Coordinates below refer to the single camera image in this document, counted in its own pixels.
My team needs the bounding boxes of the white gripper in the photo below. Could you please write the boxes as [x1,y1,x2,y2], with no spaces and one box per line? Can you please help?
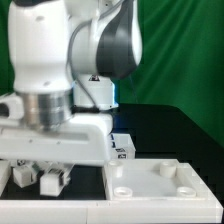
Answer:
[0,94,113,166]

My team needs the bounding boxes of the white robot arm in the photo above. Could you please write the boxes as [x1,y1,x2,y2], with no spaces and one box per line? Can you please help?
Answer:
[0,0,142,166]

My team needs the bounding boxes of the white square tabletop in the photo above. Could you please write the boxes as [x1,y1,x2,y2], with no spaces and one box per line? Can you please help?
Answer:
[103,159,214,201]

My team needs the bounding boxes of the paper sheet with markers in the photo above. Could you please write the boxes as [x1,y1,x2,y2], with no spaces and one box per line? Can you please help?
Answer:
[109,133,135,150]

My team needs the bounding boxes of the white u-shaped fence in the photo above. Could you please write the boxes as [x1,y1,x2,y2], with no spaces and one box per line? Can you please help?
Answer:
[0,160,224,224]

